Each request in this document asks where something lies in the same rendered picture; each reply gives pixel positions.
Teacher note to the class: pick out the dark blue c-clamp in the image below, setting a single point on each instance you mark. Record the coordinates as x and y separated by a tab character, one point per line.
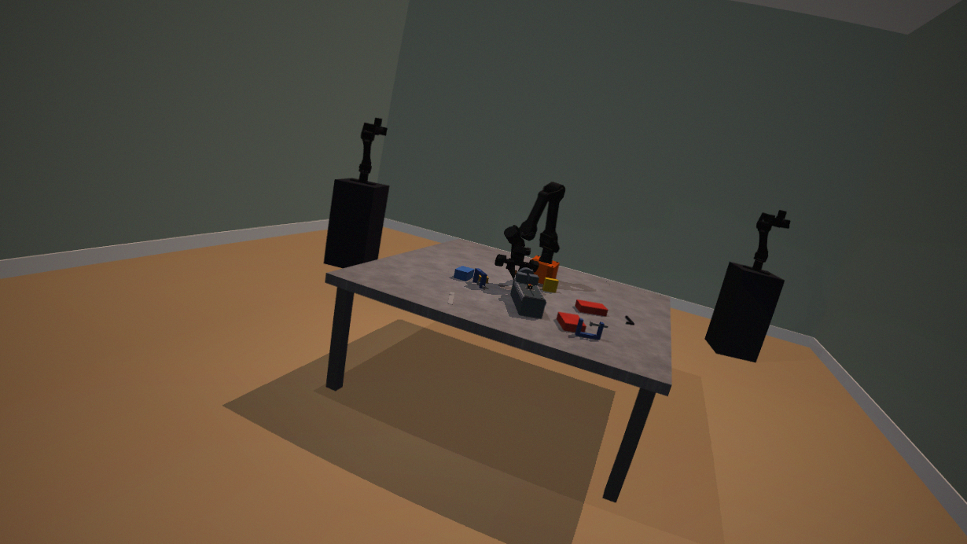
478	272
601	325

